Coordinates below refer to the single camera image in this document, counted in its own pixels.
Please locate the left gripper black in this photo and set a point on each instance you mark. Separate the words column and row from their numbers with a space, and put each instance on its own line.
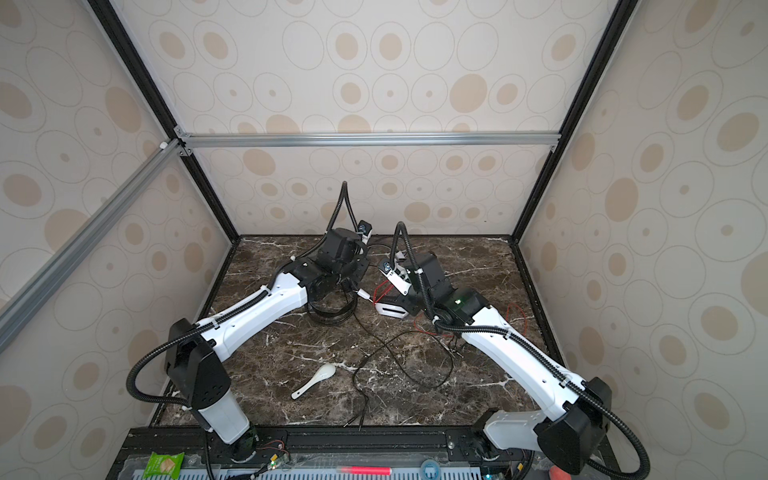
column 362, row 267

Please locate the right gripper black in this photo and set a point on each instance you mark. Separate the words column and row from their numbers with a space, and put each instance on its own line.
column 413, row 309

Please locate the white headphones with red cable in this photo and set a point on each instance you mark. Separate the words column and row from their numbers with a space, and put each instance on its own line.
column 396, row 306

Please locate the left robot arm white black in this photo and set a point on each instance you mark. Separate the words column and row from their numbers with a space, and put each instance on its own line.
column 325, row 280

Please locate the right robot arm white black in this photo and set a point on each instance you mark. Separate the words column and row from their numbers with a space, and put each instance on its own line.
column 573, row 415

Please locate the white ceramic spoon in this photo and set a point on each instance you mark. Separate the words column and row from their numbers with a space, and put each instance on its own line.
column 324, row 372

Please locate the blue tape roll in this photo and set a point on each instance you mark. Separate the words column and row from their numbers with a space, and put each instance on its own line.
column 430, row 470

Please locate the pink pen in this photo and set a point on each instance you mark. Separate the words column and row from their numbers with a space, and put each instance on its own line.
column 365, row 470

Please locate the red round object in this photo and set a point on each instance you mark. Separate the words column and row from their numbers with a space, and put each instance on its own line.
column 556, row 473

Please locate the green snack packet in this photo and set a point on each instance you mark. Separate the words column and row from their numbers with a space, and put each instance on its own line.
column 164, row 465

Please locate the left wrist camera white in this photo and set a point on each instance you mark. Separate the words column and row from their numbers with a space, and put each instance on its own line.
column 364, row 229

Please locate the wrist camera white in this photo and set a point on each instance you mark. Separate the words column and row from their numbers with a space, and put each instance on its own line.
column 364, row 229
column 397, row 276

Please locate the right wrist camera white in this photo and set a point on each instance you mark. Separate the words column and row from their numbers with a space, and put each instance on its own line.
column 397, row 276

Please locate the horizontal aluminium rail back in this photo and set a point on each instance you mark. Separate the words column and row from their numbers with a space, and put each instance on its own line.
column 385, row 139

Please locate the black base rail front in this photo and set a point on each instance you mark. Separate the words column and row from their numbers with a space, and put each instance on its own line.
column 295, row 452

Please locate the aluminium rail left wall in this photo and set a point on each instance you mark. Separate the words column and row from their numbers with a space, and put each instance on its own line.
column 21, row 309

